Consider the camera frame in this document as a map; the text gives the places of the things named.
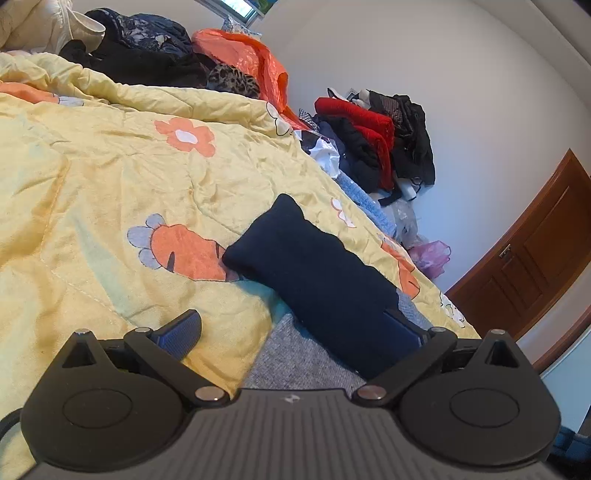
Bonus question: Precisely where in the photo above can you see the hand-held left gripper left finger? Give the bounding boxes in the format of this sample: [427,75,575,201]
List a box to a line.
[59,309,232,407]

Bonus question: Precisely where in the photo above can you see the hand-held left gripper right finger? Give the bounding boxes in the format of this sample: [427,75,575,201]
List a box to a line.
[353,308,534,407]

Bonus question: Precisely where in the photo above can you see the grey and navy small garment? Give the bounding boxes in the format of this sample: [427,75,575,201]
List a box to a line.
[222,194,435,391]

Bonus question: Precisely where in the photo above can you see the dark navy clothes pile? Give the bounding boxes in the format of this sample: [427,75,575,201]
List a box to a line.
[85,8,195,61]

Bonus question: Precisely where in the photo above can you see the pink plastic bag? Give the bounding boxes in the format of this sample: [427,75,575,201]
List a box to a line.
[408,240,452,280]

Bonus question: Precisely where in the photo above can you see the clear plastic bag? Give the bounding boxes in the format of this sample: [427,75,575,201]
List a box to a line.
[392,200,420,246]

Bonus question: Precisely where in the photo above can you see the light blue knitted cloth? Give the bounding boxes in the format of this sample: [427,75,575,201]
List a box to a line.
[336,172,399,232]

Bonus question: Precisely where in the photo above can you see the brown wooden door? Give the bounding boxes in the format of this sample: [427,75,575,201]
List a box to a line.
[445,148,591,343]

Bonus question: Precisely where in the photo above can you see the yellow carrot print blanket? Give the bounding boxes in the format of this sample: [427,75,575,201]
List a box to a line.
[0,52,481,480]

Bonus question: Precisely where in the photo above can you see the dark navy garment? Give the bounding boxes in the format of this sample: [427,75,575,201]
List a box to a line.
[318,115,385,191]

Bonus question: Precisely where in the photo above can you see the black hanging garment pile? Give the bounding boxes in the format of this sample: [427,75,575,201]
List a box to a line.
[368,90,437,186]

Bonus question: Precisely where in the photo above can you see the white printed cloth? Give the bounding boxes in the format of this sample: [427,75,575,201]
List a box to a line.
[299,130,343,179]

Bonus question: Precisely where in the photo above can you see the red knitted garment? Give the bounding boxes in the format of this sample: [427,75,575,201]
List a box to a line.
[314,97,397,191]

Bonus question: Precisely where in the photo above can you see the leopard print cloth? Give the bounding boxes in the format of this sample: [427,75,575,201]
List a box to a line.
[205,64,262,99]

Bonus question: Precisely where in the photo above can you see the orange plastic bag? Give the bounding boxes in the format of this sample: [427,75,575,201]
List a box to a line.
[191,28,290,112]

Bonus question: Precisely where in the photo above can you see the cream padded cloth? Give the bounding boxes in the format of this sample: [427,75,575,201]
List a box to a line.
[0,0,108,54]

